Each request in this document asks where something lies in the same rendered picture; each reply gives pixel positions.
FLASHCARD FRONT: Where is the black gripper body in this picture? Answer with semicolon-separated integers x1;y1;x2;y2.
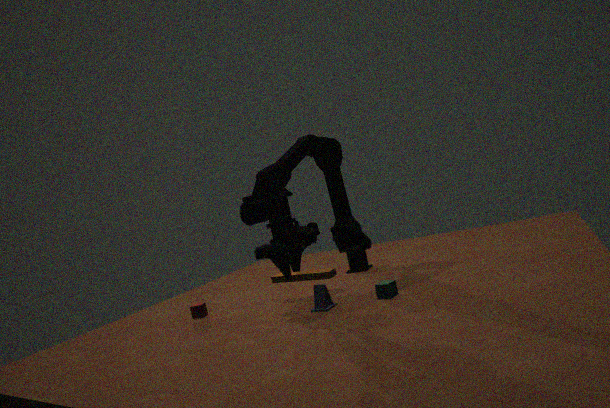
254;215;303;259

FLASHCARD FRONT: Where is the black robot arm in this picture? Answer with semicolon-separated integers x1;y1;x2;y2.
239;134;373;274

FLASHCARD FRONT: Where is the yellow bar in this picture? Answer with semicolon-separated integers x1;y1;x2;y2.
271;268;337;283

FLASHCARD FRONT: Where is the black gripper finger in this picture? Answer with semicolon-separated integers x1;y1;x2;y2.
269;252;292;280
287;246;307;272

